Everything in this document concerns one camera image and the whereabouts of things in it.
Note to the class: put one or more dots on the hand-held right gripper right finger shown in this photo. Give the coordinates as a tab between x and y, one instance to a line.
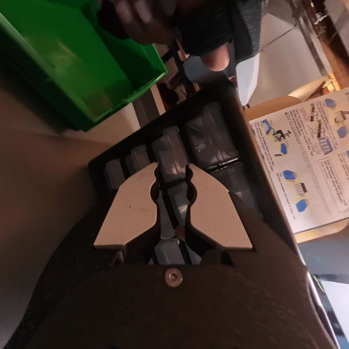
215	218

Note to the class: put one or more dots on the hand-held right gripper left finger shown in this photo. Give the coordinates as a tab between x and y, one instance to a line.
131	212

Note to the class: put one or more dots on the black drawer cabinet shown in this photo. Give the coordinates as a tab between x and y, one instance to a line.
231	98

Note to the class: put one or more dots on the set of clear drawers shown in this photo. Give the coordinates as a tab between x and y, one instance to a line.
210	136

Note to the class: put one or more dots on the green plastic bin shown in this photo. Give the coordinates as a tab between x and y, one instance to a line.
68	68

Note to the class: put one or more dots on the person's left forearm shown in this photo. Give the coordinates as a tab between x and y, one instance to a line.
248	30

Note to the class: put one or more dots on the light desk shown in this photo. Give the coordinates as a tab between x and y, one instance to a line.
41	190

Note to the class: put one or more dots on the wooden document stand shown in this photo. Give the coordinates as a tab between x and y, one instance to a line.
272	107

